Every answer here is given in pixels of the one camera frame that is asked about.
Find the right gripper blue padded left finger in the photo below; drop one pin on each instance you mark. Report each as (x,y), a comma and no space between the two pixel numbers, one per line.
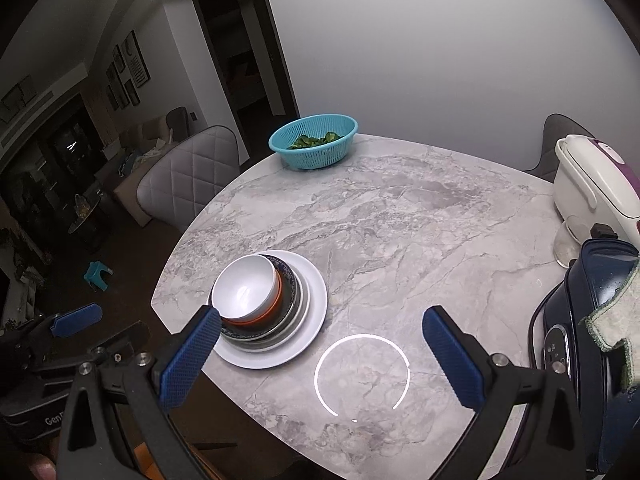
(182,358)

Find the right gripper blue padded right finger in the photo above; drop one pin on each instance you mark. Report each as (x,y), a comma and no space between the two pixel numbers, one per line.
(458,354)

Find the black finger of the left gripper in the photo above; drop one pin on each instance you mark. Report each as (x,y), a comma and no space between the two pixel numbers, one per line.
(73,322)

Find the orange plastic bowl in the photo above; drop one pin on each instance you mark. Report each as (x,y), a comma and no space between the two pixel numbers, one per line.
(267,314)

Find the white deep bowl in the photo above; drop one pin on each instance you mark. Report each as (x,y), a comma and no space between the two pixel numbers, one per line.
(246,289)

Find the blue floral green bowl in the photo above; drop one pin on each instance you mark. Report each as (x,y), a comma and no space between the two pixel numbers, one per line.
(289,295)

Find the large white plate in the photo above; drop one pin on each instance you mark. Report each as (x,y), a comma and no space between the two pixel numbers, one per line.
(298,334)

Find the white shallow plate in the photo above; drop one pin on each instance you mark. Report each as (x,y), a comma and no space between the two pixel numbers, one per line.
(284,330)

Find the person's left hand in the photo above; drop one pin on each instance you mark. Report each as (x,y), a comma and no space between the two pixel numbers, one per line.
(41,462)

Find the teal small stool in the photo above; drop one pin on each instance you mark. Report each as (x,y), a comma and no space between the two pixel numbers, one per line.
(94,275)

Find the dark blue rice cooker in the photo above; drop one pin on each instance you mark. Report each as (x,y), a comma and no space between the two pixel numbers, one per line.
(609,412)

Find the green white cloth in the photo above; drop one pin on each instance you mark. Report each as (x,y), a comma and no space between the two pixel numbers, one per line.
(613,319)

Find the grey quilted chair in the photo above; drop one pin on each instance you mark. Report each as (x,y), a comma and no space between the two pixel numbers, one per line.
(179,186)

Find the white purple appliance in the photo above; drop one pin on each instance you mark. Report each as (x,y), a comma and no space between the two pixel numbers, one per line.
(593,185)

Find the dark grey chair back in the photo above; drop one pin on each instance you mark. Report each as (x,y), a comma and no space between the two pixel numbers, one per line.
(556,127)

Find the green leafy vegetables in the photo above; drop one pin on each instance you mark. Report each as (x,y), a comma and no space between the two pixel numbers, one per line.
(304,141)

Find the teal plastic colander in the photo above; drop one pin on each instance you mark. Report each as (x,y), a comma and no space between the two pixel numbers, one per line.
(315,125)

